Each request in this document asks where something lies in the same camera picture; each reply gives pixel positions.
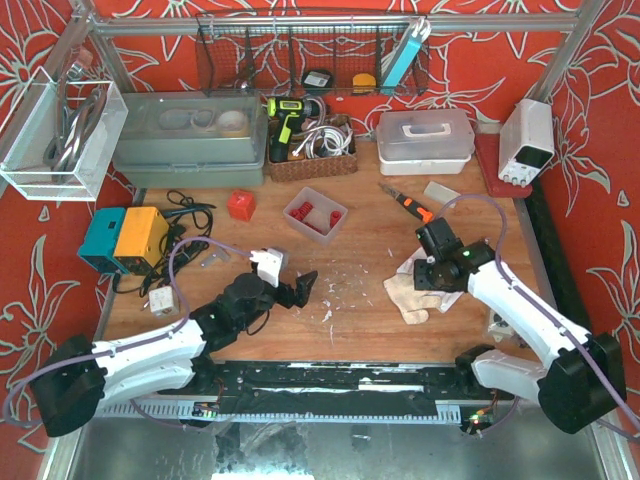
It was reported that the orange black screwdriver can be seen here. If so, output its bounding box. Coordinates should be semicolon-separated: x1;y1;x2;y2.
379;183;434;224

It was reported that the white work glove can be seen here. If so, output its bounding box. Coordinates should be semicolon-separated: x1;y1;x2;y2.
383;274;459;325

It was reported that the white peg base plate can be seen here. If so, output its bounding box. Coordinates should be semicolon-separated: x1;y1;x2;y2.
396;250;426;275

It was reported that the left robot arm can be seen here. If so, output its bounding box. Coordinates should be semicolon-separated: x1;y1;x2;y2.
28;271;318;438

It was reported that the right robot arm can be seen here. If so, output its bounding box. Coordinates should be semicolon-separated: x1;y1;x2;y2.
413;218;626;434

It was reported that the translucent plastic spring bin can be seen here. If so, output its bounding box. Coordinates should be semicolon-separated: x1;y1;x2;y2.
283;187;348;246

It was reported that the red cube block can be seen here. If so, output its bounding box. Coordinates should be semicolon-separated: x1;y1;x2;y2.
227;190;256;222

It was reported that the white plastic toolbox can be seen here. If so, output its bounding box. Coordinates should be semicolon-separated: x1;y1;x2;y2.
376;109;475;176

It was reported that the white cube adapter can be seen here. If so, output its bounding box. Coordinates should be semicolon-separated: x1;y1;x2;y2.
148;285;180;317

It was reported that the small white socket part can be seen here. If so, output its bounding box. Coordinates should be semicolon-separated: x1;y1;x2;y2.
487;310;523;347

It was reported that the woven wicker basket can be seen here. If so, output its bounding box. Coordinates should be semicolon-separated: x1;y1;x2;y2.
266;138;358;182

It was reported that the red tray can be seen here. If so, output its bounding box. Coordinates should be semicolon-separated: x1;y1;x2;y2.
475;133;533;199

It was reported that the white power supply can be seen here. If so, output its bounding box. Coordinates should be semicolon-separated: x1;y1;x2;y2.
498;99;555;188

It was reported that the yellow box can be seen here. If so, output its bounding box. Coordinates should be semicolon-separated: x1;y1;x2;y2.
114;206;169;276

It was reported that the black foam strip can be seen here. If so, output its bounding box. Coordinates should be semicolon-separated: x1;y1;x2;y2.
524;179;592;330

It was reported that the grey plastic storage box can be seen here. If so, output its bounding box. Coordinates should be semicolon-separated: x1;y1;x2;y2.
113;92;268;189

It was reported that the teal box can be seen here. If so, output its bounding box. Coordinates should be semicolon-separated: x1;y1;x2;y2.
77;207;128;274

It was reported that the yellow tape measure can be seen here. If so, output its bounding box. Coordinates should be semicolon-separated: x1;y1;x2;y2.
352;73;377;95

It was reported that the blue book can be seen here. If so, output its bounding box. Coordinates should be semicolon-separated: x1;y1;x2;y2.
381;23;422;95

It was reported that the clear acrylic box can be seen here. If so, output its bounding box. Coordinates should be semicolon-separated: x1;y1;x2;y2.
1;68;128;202

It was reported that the metal angle bracket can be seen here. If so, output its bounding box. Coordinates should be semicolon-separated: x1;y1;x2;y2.
200;248;230;268

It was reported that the black power cable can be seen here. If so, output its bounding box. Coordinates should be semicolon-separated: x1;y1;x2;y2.
112;189;217;301

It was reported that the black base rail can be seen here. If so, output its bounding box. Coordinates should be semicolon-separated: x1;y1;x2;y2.
160;360;513;416

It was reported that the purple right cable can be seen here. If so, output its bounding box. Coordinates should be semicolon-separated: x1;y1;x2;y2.
434;194;640;441

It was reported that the white cable coil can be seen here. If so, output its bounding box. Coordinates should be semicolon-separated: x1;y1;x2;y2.
294;124;354;159

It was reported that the green yellow cordless drill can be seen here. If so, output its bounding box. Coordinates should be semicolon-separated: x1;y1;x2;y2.
267;97;320;163

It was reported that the black wire basket shelf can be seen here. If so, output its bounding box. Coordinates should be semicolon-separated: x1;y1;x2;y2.
195;8;429;96

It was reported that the aluminium frame bar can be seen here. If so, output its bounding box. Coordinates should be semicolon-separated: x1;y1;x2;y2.
93;13;578;37

